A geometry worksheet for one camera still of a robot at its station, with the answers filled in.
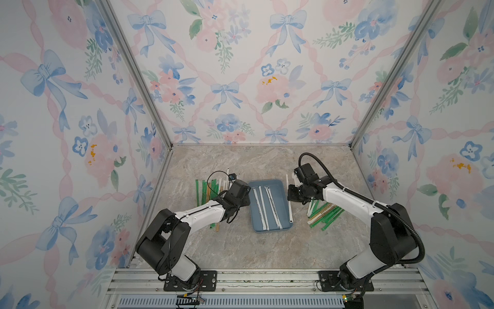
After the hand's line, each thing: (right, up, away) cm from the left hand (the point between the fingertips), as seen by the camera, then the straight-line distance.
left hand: (246, 194), depth 91 cm
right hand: (+20, 0, -2) cm, 20 cm away
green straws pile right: (+35, -9, +1) cm, 36 cm away
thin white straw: (+9, -13, -3) cm, 16 cm away
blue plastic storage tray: (+12, -6, +2) cm, 13 cm away
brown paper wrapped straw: (-19, -1, +7) cm, 20 cm away
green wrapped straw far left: (-25, -1, +8) cm, 27 cm away
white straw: (+12, -2, +5) cm, 13 cm away
